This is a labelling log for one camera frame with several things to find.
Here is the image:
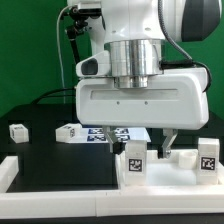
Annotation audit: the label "black camera on mount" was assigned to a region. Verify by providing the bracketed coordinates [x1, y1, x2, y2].
[65, 6, 102, 63]

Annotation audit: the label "white square table top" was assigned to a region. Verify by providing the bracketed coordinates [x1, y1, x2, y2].
[116, 149, 224, 196]

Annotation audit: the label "white U-shaped fence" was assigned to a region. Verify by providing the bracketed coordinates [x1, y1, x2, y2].
[0, 156, 224, 219]

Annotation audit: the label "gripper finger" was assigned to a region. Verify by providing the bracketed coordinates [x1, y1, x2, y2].
[158, 129, 178, 159]
[102, 126, 122, 154]

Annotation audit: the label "fiducial marker sheet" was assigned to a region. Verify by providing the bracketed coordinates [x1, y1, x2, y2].
[70, 128, 151, 143]

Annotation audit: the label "black cables at base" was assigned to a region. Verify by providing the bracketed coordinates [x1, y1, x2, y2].
[30, 87, 78, 106]

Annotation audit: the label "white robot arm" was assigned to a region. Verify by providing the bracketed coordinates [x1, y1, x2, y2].
[67, 0, 222, 158]

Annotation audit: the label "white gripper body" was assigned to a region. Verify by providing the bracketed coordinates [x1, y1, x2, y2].
[75, 66, 211, 132]

